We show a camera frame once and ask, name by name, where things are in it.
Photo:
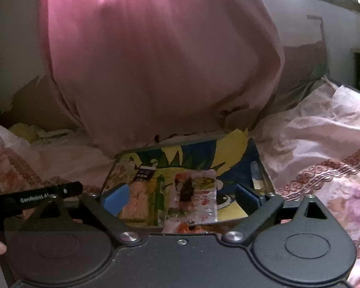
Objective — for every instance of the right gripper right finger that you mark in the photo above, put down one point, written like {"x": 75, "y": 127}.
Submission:
{"x": 262, "y": 211}

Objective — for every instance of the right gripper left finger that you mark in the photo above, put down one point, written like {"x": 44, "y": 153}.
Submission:
{"x": 101, "y": 212}

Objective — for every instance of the clear packet of oat crisps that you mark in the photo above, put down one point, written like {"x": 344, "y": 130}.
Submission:
{"x": 138, "y": 207}

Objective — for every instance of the green snack stick packet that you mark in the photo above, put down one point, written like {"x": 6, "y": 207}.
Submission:
{"x": 159, "y": 205}

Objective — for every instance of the white green bean snack bag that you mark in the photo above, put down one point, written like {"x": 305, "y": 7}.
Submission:
{"x": 205, "y": 204}

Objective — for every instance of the bag of orange fruits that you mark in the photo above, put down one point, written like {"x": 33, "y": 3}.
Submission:
{"x": 184, "y": 228}

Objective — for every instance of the clear packet brown meat snack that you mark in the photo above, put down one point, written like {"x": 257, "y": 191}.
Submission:
{"x": 185, "y": 191}

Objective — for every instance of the pink floral bed quilt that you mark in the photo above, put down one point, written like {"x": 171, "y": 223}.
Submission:
{"x": 312, "y": 148}

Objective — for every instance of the grey tray with cartoon lining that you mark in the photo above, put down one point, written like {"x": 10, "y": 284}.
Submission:
{"x": 234, "y": 157}

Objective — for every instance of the large pink pillow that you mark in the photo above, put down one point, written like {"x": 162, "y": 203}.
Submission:
{"x": 128, "y": 71}

